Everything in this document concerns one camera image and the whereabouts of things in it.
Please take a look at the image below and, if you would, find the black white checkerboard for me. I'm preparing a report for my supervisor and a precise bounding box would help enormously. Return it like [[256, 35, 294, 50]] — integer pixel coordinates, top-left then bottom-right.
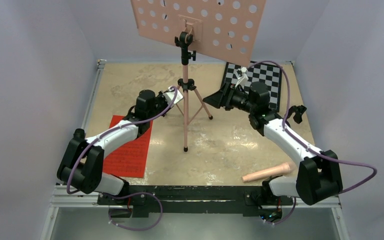
[[221, 62, 282, 112]]

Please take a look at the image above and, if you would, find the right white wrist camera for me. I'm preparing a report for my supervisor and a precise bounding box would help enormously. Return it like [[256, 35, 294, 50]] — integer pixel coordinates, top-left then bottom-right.
[[234, 67, 249, 89]]

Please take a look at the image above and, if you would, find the black microphone desk stand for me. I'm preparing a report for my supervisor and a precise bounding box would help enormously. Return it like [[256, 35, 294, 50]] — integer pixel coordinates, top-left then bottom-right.
[[286, 105, 307, 124]]

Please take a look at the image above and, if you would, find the black microphone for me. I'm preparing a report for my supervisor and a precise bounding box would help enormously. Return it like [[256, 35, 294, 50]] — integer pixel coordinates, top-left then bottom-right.
[[73, 128, 86, 141]]

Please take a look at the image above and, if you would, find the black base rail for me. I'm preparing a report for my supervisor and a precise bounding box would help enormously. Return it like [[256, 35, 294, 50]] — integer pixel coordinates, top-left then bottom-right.
[[97, 185, 293, 218]]

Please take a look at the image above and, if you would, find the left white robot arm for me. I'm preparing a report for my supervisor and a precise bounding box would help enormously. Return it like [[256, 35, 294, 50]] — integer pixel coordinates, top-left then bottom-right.
[[56, 86, 183, 205]]

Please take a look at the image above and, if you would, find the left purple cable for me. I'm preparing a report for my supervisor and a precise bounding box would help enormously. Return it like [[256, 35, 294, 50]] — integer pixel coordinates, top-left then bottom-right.
[[66, 86, 179, 196]]

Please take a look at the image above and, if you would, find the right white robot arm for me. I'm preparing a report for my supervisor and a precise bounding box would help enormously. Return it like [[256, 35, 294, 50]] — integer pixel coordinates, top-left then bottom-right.
[[203, 82, 343, 206]]

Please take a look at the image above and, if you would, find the red sheet music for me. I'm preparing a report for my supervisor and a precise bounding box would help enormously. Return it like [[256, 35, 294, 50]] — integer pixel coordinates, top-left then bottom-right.
[[103, 122, 153, 178]]

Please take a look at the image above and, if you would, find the aluminium table frame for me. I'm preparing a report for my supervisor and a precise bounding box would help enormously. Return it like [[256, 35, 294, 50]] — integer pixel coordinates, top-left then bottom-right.
[[56, 67, 344, 226]]

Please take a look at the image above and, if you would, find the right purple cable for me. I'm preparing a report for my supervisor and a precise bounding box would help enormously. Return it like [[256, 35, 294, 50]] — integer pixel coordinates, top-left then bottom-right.
[[246, 60, 378, 196]]

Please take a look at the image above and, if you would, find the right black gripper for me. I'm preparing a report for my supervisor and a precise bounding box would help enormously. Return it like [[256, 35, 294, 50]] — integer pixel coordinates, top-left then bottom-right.
[[202, 81, 256, 114]]

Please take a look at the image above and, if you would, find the pink tripod music stand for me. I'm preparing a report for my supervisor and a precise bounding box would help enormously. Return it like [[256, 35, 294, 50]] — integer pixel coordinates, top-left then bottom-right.
[[130, 0, 266, 152]]

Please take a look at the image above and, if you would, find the purple cable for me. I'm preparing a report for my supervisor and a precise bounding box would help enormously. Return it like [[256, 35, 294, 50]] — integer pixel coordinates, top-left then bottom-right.
[[246, 60, 378, 196], [66, 86, 179, 196]]

